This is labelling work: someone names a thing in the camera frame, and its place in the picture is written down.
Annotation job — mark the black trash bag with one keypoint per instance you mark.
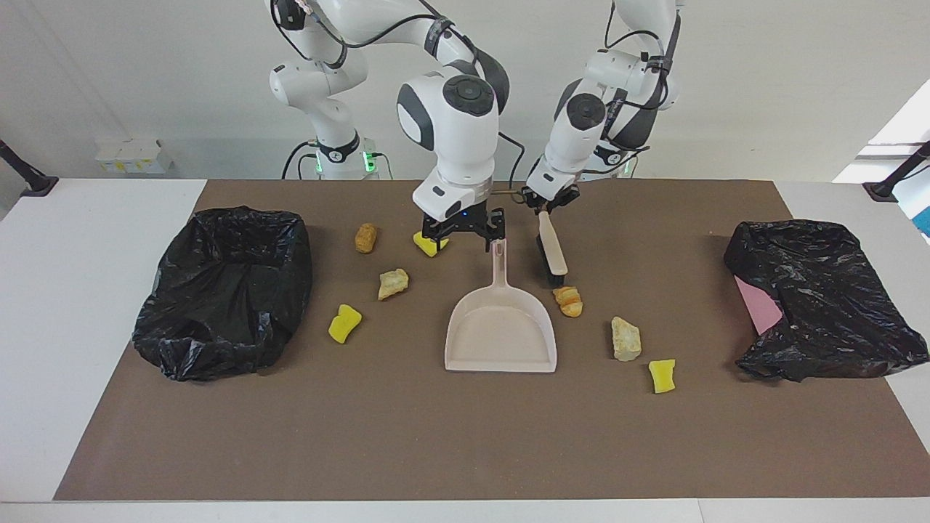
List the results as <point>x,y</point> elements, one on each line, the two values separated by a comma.
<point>835,305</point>
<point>218,290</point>

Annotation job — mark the pink bin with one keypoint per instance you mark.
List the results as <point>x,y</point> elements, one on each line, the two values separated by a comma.
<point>759,309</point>

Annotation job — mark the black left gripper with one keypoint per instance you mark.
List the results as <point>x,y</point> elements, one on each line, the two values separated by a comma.
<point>554,196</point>

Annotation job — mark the brown table mat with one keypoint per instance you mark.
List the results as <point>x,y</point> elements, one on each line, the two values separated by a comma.
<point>465,436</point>

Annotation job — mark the beige hand brush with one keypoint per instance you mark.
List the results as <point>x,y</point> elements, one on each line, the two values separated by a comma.
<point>552,250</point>

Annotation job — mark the striped toy croissant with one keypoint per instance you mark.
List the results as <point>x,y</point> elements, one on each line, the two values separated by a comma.
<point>569,301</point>

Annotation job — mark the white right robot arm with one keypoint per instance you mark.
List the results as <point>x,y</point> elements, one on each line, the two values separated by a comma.
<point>450,123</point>

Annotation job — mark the brown toy nugget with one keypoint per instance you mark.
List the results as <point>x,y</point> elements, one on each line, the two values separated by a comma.
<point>366,238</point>

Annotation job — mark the beige plastic dustpan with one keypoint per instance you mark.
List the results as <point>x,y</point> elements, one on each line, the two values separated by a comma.
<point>501,334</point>

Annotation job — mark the white wall socket strip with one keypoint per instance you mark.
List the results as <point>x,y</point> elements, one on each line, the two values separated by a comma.
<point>134,156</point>

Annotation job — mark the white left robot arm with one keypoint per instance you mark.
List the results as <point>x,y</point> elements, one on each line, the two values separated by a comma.
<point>581,138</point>

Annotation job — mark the black camera stand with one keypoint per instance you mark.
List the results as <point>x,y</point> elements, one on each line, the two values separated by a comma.
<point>883,190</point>
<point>40,187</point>

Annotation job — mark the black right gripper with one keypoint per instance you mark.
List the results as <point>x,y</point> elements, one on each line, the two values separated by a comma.
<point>465,219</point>

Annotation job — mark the blue object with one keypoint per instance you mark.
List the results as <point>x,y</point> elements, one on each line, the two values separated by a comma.
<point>924,220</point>

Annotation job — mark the curled yellow sponge piece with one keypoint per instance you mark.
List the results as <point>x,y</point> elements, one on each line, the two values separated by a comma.
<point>430,249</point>

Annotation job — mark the pale crumbly foam chunk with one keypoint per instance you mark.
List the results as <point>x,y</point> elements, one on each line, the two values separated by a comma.
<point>626,340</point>
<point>393,284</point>

